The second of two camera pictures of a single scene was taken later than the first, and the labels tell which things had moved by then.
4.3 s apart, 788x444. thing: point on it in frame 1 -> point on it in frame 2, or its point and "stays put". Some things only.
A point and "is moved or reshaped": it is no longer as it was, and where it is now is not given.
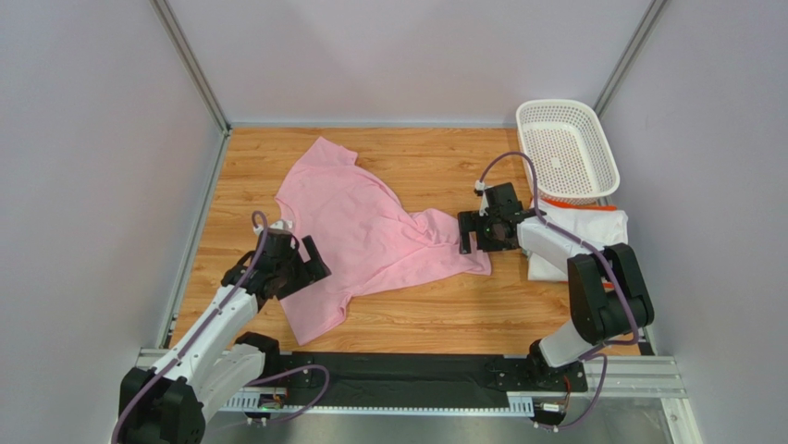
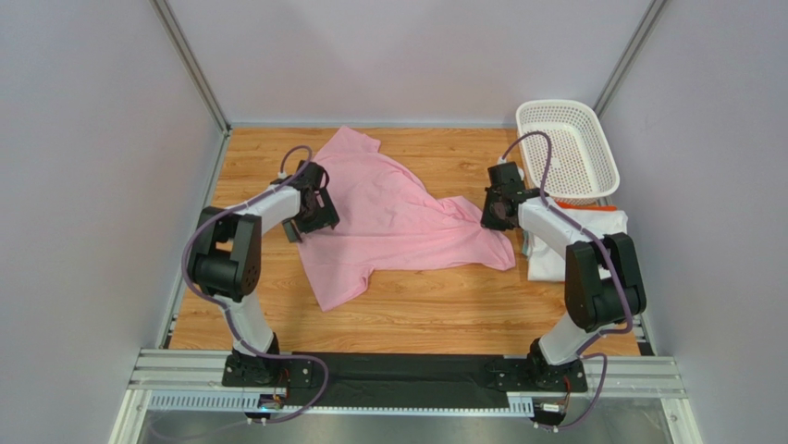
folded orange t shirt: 580,206 stays put
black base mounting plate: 370,379 stays put
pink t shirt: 367,239 is moved or reshaped
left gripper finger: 315,268 -> 293,234
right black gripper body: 467,230 -> 494,216
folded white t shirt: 548,248 stays put
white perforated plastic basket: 568,146 stays put
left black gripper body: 293,273 -> 320,215
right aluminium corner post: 654,11 stays put
